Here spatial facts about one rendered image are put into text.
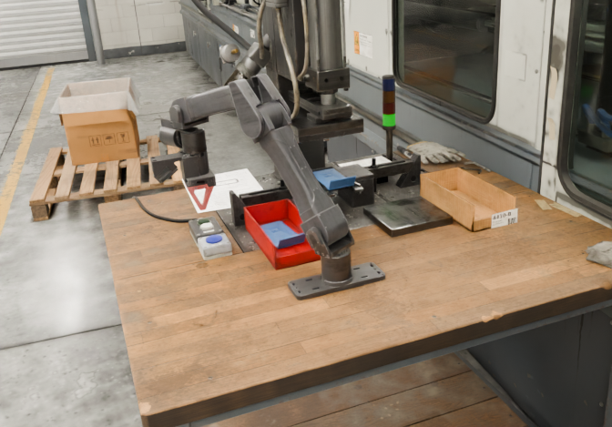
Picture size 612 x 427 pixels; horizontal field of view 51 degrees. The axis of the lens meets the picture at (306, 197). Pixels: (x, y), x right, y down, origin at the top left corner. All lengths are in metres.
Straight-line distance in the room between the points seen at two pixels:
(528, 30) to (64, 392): 2.10
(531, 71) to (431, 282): 0.83
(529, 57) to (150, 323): 1.28
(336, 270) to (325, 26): 0.60
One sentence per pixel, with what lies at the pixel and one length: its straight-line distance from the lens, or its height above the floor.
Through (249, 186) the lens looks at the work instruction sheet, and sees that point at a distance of 1.95.
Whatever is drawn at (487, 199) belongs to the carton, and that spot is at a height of 0.92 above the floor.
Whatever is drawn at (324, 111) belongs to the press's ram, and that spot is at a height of 1.18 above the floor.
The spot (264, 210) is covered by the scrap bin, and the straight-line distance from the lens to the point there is 1.65.
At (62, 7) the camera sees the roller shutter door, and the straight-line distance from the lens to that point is 10.72.
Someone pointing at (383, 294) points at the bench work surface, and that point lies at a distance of 1.34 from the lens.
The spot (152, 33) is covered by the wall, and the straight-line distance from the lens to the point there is 10.84.
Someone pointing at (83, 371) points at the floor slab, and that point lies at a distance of 2.87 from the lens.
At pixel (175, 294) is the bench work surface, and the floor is 0.90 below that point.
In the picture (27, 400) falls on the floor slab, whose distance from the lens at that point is 2.81.
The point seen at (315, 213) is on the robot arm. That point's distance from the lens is 1.30.
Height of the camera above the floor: 1.58
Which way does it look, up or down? 22 degrees down
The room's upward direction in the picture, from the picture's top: 4 degrees counter-clockwise
